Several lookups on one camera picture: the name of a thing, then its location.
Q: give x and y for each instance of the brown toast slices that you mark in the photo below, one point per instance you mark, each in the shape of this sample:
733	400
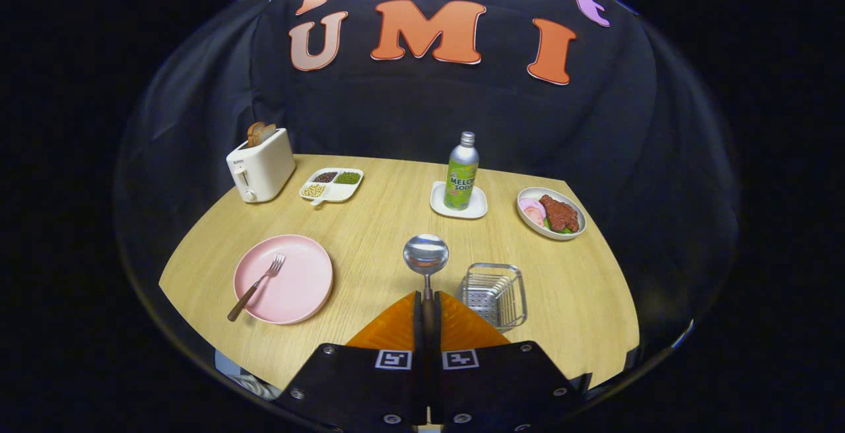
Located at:
259	133

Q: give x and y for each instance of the red-brown fried meat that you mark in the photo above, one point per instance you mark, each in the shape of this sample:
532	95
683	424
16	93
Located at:
561	215

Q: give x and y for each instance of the white square coaster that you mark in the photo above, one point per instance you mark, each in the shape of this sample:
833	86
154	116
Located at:
478	208

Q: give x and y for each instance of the white oval food plate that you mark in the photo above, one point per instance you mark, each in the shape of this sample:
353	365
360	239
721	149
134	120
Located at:
528	218

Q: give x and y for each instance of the green lettuce leaf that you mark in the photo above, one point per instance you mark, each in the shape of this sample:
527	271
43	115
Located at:
549	225

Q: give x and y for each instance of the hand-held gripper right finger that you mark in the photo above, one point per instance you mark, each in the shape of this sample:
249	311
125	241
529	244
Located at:
438	327

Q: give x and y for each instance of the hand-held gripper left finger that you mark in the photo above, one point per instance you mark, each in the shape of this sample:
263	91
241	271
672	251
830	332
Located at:
417	327

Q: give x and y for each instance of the white toaster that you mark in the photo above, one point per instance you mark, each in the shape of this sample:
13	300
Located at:
264	169

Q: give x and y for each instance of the pink ham slices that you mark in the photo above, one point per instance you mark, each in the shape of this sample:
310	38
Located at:
531	210

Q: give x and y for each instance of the green soda bottle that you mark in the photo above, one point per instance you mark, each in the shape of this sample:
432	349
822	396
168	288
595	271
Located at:
461	179

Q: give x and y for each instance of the white divided snack tray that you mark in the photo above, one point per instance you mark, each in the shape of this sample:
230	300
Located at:
343	191

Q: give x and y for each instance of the pile of dark red beans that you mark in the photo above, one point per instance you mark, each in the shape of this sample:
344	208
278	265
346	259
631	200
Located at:
325	177

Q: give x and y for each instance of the pile of green beans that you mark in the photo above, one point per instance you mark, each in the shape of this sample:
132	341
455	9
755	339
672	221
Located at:
348	177

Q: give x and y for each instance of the black backdrop cloth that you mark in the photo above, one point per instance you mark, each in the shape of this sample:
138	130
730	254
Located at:
409	109

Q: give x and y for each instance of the pink round plate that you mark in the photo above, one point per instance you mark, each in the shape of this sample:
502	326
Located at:
297	288

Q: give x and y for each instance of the pile of yellow beans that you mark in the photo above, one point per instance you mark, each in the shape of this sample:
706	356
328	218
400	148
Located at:
314	190

